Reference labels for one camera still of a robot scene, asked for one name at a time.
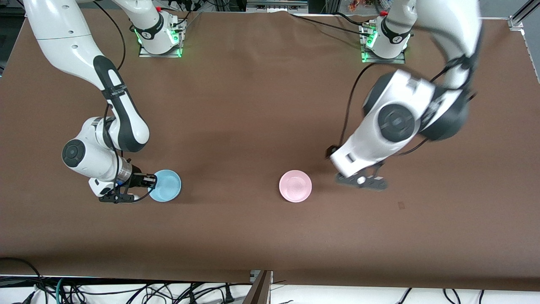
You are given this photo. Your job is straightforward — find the blue bowl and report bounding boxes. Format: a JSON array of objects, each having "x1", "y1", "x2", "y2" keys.
[{"x1": 148, "y1": 169, "x2": 182, "y2": 203}]

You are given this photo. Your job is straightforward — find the pink bowl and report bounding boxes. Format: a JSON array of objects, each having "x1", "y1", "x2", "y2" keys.
[{"x1": 279, "y1": 170, "x2": 313, "y2": 203}]

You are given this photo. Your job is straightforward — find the brown table cover sheet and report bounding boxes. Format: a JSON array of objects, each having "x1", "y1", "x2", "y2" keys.
[{"x1": 0, "y1": 9, "x2": 540, "y2": 292}]

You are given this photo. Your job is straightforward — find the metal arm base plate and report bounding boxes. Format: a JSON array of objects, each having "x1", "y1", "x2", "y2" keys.
[
  {"x1": 138, "y1": 19, "x2": 186, "y2": 58},
  {"x1": 359, "y1": 23, "x2": 408, "y2": 65}
]

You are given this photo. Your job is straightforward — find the thick black floor cable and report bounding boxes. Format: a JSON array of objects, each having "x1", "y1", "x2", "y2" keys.
[{"x1": 0, "y1": 257, "x2": 47, "y2": 296}]

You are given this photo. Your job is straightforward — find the teal cable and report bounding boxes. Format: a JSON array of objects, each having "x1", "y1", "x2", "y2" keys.
[{"x1": 54, "y1": 277, "x2": 70, "y2": 304}]

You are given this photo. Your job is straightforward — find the black cable tangle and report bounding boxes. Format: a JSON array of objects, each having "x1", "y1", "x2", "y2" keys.
[{"x1": 63, "y1": 281, "x2": 239, "y2": 304}]

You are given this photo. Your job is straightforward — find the black cable on table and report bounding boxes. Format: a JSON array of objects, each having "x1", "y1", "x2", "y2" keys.
[{"x1": 290, "y1": 14, "x2": 373, "y2": 38}]

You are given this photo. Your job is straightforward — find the brown angled post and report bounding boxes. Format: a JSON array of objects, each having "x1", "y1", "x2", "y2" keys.
[{"x1": 244, "y1": 270, "x2": 274, "y2": 304}]

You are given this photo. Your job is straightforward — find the silver aluminium frame bar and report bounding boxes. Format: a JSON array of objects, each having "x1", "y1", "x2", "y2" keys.
[{"x1": 246, "y1": 0, "x2": 309, "y2": 12}]

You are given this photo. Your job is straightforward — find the silver corner frame profile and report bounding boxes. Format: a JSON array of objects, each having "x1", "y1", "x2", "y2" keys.
[{"x1": 508, "y1": 0, "x2": 540, "y2": 31}]

